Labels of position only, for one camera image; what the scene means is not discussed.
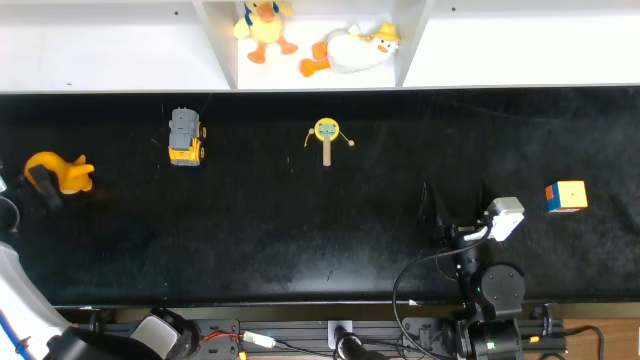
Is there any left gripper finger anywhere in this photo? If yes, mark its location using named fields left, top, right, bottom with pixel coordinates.
left=28, top=164, right=64, bottom=210

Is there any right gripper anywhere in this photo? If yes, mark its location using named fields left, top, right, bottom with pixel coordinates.
left=416, top=180, right=497, bottom=249

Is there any yellow rubber duck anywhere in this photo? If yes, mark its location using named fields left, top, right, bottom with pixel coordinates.
left=23, top=151, right=96, bottom=196

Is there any many-coloured puzzle cube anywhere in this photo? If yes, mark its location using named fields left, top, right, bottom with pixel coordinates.
left=544, top=180, right=589, bottom=214

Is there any grey and yellow toy truck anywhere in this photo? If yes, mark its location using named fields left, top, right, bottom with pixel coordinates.
left=167, top=107, right=209, bottom=168

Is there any yellow rattle drum toy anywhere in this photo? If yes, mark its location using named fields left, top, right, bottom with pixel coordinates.
left=303, top=117, right=356, bottom=168

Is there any white shelf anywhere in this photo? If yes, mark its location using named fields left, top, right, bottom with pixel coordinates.
left=0, top=0, right=640, bottom=95

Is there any white plush duck yellow hat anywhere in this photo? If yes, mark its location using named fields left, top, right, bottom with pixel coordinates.
left=299, top=21, right=402, bottom=79

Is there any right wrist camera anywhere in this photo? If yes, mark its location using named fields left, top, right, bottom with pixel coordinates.
left=482, top=196, right=526, bottom=243

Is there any blue cable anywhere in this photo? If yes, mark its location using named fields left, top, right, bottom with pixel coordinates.
left=0, top=308, right=37, bottom=360

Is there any mounting rail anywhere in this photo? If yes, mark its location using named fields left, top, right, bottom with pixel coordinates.
left=74, top=304, right=606, bottom=360

